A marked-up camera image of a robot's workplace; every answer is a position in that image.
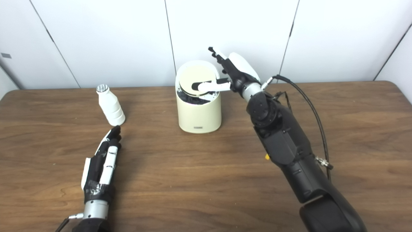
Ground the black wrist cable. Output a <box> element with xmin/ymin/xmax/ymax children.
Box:
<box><xmin>262</xmin><ymin>75</ymin><xmax>333</xmax><ymax>181</ymax></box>
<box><xmin>55</xmin><ymin>213</ymin><xmax>84</xmax><ymax>232</ymax></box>

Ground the thin black wire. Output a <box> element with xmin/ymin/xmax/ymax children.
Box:
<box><xmin>274</xmin><ymin>92</ymin><xmax>293</xmax><ymax>111</ymax></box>

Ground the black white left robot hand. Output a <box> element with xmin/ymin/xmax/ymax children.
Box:
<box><xmin>80</xmin><ymin>125</ymin><xmax>123</xmax><ymax>204</ymax></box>

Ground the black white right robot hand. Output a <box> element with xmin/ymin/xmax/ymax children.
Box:
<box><xmin>192</xmin><ymin>47</ymin><xmax>262</xmax><ymax>97</ymax></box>

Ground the round cream bin lid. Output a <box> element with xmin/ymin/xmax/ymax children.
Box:
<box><xmin>179</xmin><ymin>65</ymin><xmax>219</xmax><ymax>96</ymax></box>

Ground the small white plastic bottle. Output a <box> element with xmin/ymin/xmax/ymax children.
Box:
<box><xmin>96</xmin><ymin>84</ymin><xmax>126</xmax><ymax>126</ymax></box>

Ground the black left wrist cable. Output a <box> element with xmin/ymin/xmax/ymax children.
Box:
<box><xmin>55</xmin><ymin>213</ymin><xmax>84</xmax><ymax>232</ymax></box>

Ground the black bin liner bag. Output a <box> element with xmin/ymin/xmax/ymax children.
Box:
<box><xmin>178</xmin><ymin>90</ymin><xmax>213</xmax><ymax>105</ymax></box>

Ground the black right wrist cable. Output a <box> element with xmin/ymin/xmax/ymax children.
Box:
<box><xmin>262</xmin><ymin>75</ymin><xmax>333</xmax><ymax>181</ymax></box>

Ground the cream-colored cylindrical bin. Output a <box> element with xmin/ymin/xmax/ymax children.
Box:
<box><xmin>175</xmin><ymin>60</ymin><xmax>222</xmax><ymax>133</ymax></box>

